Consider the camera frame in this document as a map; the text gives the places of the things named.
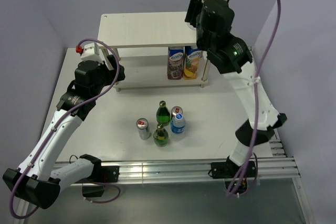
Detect green glass bottle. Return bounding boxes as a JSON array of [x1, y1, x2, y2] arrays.
[[156, 101, 171, 126], [153, 123, 169, 147]]

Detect purple grape juice carton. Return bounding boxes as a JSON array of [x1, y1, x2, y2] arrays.
[[167, 47, 184, 80]]

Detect left silver drink can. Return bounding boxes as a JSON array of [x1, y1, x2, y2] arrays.
[[136, 118, 151, 140]]

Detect yellow pineapple juice carton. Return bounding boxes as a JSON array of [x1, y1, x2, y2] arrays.
[[183, 46, 202, 80]]

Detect aluminium side rail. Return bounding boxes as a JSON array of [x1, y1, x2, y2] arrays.
[[243, 46, 316, 224]]

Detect rear green glass bottle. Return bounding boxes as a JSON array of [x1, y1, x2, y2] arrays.
[[156, 101, 171, 126]]

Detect front green glass bottle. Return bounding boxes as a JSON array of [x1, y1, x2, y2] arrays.
[[153, 123, 169, 147]]

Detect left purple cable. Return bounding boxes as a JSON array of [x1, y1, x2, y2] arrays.
[[9, 39, 122, 220]]

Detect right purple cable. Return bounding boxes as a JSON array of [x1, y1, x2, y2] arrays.
[[214, 0, 281, 198]]

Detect purple cable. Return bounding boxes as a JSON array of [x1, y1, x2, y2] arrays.
[[214, 0, 281, 198], [9, 39, 122, 220]]

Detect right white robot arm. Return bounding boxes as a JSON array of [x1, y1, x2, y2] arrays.
[[185, 0, 287, 178]]

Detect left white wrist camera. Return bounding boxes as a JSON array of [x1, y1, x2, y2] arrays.
[[76, 42, 103, 63]]

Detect right silver drink can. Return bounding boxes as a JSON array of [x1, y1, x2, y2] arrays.
[[171, 106, 183, 118]]

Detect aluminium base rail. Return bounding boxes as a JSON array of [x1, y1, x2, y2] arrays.
[[15, 155, 301, 224]]

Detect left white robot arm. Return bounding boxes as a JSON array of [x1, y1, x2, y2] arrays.
[[3, 54, 125, 209]]

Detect silver drink can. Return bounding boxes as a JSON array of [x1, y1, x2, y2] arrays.
[[171, 106, 183, 118], [136, 118, 151, 140]]

